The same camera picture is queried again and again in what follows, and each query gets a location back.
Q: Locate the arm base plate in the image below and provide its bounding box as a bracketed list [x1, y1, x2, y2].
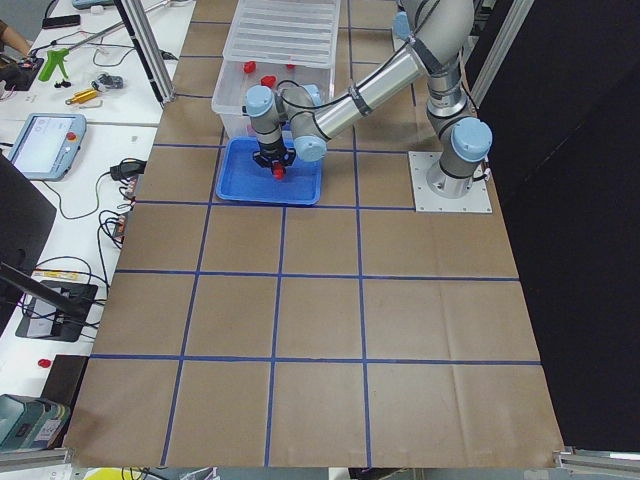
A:
[408, 151, 493, 214]

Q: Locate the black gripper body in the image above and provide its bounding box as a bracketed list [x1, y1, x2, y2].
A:
[252, 148, 296, 171]

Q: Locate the black monitor stand base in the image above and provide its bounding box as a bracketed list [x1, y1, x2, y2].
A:
[16, 280, 98, 343]

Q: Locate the black smartphone on desk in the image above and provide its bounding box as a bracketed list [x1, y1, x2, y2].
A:
[42, 14, 81, 30]

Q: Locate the clear plastic box lid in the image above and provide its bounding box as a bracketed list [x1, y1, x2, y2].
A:
[223, 0, 341, 69]

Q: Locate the blue plastic tray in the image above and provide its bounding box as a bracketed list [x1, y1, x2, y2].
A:
[216, 137, 323, 205]

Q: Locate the green handled grabber tool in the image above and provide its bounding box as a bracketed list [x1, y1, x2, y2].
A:
[38, 0, 176, 83]

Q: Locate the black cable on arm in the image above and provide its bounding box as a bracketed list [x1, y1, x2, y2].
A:
[275, 29, 426, 109]

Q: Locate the left frame column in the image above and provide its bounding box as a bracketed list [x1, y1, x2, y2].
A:
[114, 0, 175, 106]

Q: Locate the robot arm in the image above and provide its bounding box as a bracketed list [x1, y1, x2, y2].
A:
[244, 0, 493, 199]

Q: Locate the clear plastic storage box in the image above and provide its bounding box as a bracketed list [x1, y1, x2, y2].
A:
[211, 60, 335, 139]

